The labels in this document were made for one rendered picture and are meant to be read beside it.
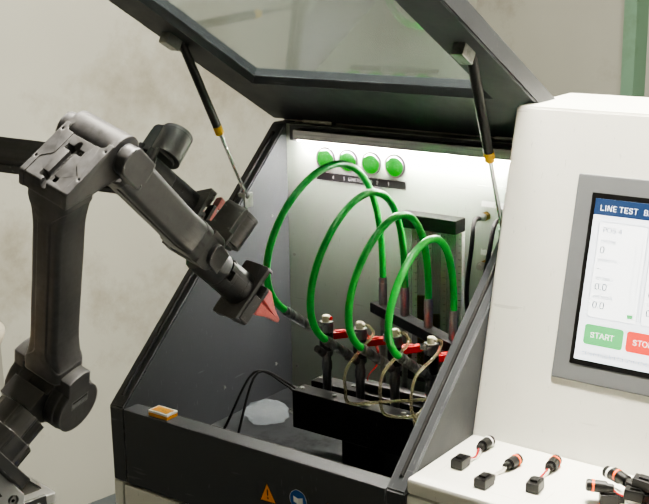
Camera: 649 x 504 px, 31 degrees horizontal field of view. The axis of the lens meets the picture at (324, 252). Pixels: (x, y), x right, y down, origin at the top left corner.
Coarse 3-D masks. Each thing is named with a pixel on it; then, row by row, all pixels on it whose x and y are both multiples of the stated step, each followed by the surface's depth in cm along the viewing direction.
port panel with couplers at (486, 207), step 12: (480, 192) 232; (492, 192) 231; (504, 192) 229; (480, 204) 233; (492, 204) 231; (480, 216) 230; (492, 216) 232; (480, 228) 234; (480, 240) 235; (480, 252) 235; (492, 252) 233; (480, 264) 232; (480, 276) 236
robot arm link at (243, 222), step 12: (228, 204) 182; (216, 216) 182; (228, 216) 182; (240, 216) 181; (252, 216) 184; (216, 228) 181; (228, 228) 181; (240, 228) 183; (252, 228) 185; (228, 240) 180; (240, 240) 183; (216, 252) 175; (216, 264) 177
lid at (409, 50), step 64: (128, 0) 216; (192, 0) 211; (256, 0) 202; (320, 0) 194; (384, 0) 186; (448, 0) 177; (256, 64) 236; (320, 64) 225; (384, 64) 214; (448, 64) 205; (512, 64) 196; (448, 128) 234; (512, 128) 223
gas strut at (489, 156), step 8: (472, 64) 193; (472, 72) 194; (472, 80) 195; (480, 80) 196; (472, 88) 196; (480, 88) 196; (480, 96) 197; (480, 104) 198; (480, 112) 199; (480, 120) 200; (480, 128) 201; (488, 128) 201; (488, 136) 202; (488, 144) 203; (488, 152) 204; (488, 160) 204; (496, 184) 208; (496, 192) 209; (496, 200) 210; (496, 208) 212
